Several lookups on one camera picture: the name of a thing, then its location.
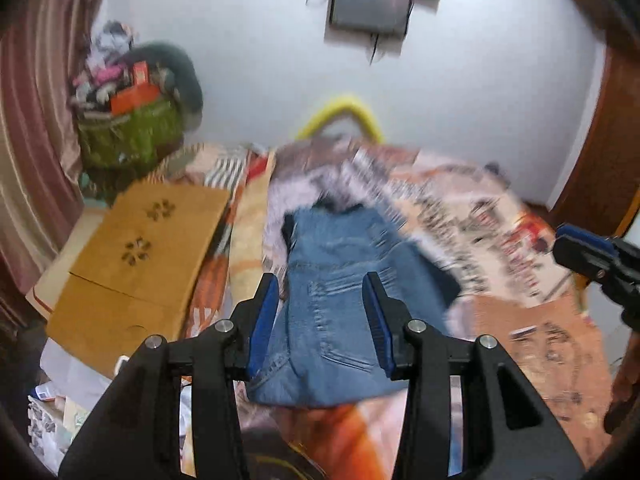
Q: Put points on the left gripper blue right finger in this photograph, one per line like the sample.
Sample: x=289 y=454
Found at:
x=376 y=302

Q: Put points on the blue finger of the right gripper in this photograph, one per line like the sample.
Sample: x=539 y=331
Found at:
x=583 y=252

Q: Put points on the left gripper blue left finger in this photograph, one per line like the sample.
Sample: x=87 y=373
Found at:
x=263 y=308

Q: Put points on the blue denim jeans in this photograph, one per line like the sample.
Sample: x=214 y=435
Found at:
x=321 y=352

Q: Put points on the person right hand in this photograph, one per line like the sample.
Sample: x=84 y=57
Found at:
x=625 y=388

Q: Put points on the brown wooden door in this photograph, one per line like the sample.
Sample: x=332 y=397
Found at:
x=603 y=187

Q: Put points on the printed newspaper pattern bedspread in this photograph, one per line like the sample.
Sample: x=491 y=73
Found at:
x=460 y=216

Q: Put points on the dark cloth at bed corner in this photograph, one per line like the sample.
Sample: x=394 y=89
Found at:
x=495 y=169

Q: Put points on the folded black garment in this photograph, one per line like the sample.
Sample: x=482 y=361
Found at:
x=323 y=203

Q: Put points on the wooden lap desk board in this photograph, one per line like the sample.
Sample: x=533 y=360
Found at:
x=135 y=276

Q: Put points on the yellow padded bed footboard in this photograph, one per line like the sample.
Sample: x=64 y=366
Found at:
x=345 y=107

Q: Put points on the white papers pile beside bed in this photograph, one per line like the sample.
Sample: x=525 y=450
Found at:
x=53 y=422

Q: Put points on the green fabric storage box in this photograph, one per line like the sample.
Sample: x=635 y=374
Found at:
x=139 y=138

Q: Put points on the grey stuffed pillow toy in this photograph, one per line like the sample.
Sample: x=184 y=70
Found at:
x=175 y=75

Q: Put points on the orange box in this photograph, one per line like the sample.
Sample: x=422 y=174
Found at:
x=133 y=97

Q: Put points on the pile of clutter on box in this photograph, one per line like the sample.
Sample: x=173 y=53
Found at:
x=102 y=76

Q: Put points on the striped red beige curtain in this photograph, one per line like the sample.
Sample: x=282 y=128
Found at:
x=43 y=45

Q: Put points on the small black wall monitor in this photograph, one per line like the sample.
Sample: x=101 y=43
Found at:
x=388 y=18

